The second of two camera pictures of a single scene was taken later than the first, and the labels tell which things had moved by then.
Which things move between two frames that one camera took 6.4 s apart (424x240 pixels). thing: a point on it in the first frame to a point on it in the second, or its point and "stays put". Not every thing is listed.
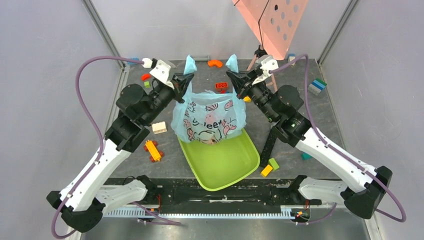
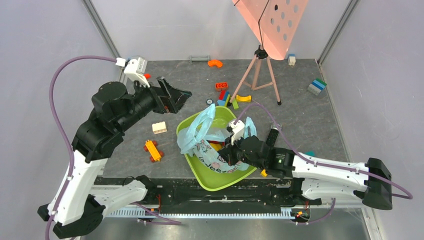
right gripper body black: [243, 87] to [234, 154]
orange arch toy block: [218, 62] stays put
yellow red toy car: [155, 155] stays put
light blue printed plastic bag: [208, 116] to [193, 140]
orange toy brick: [221, 86] stays put
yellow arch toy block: [247, 99] stays put
